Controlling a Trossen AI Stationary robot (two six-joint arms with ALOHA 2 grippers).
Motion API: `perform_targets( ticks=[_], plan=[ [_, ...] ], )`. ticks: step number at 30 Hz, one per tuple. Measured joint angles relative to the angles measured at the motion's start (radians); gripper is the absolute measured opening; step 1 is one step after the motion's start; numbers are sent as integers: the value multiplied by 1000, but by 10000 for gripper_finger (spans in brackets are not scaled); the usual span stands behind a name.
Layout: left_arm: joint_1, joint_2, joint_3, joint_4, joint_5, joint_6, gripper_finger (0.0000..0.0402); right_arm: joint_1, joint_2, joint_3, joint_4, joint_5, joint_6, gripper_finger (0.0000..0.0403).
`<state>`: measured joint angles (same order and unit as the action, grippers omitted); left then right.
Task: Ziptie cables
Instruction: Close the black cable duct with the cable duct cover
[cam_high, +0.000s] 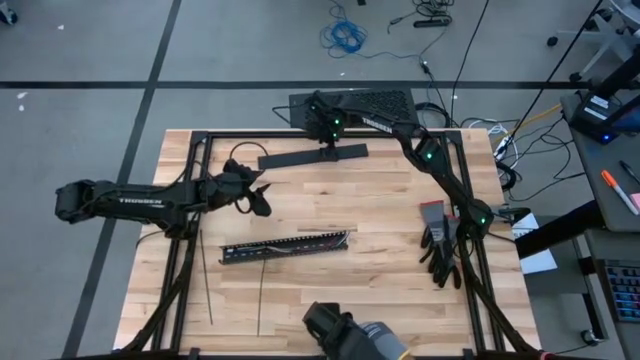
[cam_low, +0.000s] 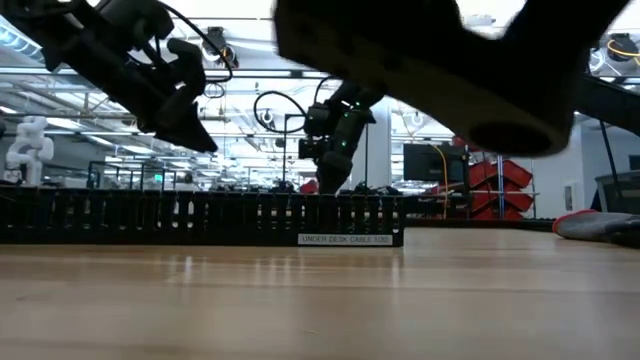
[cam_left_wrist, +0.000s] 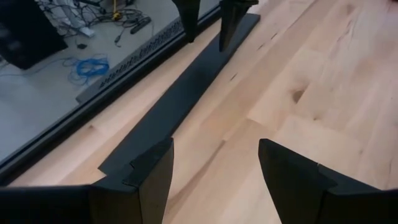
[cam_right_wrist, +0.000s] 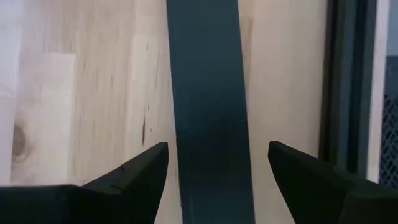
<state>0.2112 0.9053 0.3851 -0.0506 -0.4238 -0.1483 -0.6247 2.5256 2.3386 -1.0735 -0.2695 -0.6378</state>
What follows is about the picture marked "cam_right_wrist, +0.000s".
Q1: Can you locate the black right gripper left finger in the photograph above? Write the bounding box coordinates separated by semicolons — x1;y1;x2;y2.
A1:
0;142;169;224

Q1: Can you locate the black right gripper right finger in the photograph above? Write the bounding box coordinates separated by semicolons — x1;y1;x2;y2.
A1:
267;140;398;224

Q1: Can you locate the black perforated floor grate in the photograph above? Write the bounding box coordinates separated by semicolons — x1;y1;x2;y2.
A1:
378;55;398;189

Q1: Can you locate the black aluminium table frame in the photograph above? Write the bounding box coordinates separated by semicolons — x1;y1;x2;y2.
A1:
318;0;379;181

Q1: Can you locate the dark flat duct cover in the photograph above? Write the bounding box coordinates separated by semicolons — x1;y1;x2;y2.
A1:
165;0;256;224

